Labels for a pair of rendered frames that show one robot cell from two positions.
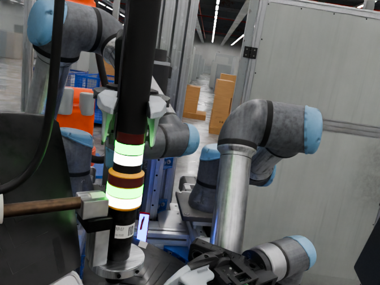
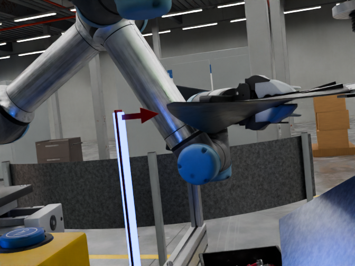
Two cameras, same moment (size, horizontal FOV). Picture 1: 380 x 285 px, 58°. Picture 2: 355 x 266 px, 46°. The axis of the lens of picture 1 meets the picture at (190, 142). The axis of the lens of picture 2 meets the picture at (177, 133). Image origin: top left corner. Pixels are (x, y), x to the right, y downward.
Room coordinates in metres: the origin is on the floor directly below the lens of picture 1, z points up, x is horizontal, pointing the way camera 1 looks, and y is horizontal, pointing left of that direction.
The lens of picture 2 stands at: (0.49, 0.67, 1.18)
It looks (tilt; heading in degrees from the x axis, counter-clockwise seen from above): 3 degrees down; 285
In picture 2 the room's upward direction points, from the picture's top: 6 degrees counter-clockwise
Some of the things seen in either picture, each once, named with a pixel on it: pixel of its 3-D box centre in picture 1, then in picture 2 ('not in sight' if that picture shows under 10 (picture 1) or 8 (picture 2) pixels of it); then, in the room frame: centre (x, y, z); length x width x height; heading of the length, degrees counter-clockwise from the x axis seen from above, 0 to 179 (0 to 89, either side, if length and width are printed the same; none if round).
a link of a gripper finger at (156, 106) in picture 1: (152, 123); not in sight; (0.42, 0.05, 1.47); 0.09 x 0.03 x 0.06; 20
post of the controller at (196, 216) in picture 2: not in sight; (194, 190); (0.77, -0.45, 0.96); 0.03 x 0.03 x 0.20; 2
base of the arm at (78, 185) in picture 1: (72, 180); not in sight; (1.12, 0.38, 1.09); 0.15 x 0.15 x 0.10
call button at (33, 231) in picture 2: not in sight; (22, 239); (0.75, 0.33, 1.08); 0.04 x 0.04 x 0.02
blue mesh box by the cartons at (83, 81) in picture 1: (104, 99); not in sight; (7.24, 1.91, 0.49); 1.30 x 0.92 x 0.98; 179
